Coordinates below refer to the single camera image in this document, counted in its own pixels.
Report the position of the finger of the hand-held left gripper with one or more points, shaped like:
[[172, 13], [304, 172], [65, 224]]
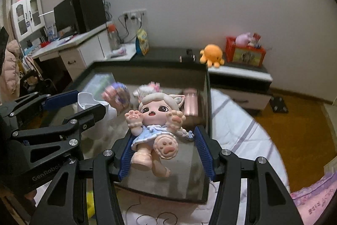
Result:
[[62, 99], [90, 114]]

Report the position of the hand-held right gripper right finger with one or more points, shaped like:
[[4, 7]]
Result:
[[204, 151]]

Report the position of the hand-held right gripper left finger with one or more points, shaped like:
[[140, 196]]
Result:
[[126, 155]]

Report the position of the dark glass storage box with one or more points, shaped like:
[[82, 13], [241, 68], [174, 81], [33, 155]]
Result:
[[184, 168]]

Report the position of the pink building block figure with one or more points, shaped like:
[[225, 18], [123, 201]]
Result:
[[117, 95]]

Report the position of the clear plastic box green label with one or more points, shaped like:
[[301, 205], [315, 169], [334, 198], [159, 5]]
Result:
[[102, 82]]

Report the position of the rose gold jar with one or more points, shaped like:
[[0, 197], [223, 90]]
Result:
[[191, 102]]

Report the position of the cat ear doll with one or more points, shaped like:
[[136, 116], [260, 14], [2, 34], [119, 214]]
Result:
[[155, 109]]

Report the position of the white building block figure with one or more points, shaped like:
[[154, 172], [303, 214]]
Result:
[[146, 89]]

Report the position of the black chair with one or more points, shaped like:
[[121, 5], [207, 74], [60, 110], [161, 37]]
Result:
[[39, 82]]

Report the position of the white striped quilt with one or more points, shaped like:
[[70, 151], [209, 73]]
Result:
[[237, 119]]

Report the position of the white desk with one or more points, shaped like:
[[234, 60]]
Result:
[[76, 56]]

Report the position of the pink down jacket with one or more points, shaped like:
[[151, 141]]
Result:
[[9, 72]]

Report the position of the blue and white box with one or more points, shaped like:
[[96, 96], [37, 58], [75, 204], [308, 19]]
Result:
[[52, 32]]

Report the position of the pink packet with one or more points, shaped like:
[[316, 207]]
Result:
[[119, 52]]

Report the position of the clear water bottle red cap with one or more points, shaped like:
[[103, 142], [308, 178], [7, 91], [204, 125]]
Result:
[[113, 39]]

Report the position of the dark top low cabinet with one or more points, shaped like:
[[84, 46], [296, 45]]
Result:
[[237, 76]]

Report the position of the black computer monitor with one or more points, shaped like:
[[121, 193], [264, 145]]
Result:
[[64, 15]]

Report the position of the yellow and blue snack bag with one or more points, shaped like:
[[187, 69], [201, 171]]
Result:
[[142, 41]]

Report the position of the white glass door cabinet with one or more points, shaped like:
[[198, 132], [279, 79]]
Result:
[[26, 16]]

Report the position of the black computer tower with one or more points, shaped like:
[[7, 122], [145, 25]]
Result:
[[89, 12]]

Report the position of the black clamp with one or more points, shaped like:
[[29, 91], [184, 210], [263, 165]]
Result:
[[188, 56]]

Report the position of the orange octopus plush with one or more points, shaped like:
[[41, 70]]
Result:
[[212, 53]]

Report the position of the red plastic crate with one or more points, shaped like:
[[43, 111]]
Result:
[[244, 56]]

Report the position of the pink plush toy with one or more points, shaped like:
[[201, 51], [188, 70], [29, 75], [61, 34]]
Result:
[[242, 39]]

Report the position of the red and white toy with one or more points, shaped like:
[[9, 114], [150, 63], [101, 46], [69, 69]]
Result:
[[256, 40]]

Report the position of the white wardrobe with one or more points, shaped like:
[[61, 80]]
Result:
[[330, 114]]

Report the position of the white wall socket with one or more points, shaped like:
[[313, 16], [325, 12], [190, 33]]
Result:
[[134, 14]]

